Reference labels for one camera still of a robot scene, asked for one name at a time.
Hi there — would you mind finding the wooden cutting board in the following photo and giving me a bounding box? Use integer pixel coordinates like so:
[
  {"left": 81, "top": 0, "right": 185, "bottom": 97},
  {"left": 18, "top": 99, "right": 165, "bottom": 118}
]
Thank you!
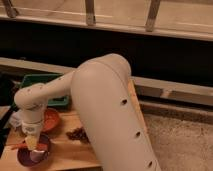
[{"left": 0, "top": 80, "right": 147, "bottom": 171}]

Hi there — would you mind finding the red pepper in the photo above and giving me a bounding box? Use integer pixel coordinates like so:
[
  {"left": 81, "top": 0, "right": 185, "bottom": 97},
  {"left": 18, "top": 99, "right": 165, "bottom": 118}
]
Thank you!
[{"left": 11, "top": 142, "right": 48, "bottom": 151}]

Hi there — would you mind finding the crumpled grey cloth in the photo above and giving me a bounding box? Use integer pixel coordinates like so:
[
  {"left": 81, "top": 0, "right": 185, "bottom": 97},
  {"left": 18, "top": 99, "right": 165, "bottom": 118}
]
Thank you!
[{"left": 9, "top": 111, "right": 21, "bottom": 129}]

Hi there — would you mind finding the bunch of dark grapes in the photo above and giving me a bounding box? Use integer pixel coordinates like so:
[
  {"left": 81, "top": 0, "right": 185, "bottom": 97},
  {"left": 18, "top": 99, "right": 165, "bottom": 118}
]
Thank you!
[{"left": 66, "top": 127, "right": 89, "bottom": 144}]

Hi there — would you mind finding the purple bowl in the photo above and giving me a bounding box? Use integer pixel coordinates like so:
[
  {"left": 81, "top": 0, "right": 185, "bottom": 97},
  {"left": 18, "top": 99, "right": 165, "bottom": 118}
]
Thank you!
[{"left": 17, "top": 134, "right": 51, "bottom": 167}]

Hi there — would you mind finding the orange bowl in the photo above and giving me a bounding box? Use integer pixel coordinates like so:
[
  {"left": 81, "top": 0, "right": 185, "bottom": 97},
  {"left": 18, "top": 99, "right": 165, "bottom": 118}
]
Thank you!
[{"left": 42, "top": 108, "right": 60, "bottom": 132}]

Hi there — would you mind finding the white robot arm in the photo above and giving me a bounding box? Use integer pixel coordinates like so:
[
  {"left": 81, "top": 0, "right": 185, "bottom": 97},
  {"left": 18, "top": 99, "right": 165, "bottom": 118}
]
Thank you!
[{"left": 14, "top": 54, "right": 162, "bottom": 171}]

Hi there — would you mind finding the green plastic tray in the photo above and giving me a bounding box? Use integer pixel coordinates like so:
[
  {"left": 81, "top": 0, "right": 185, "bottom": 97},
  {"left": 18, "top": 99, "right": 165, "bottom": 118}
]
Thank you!
[{"left": 14, "top": 74, "right": 71, "bottom": 109}]

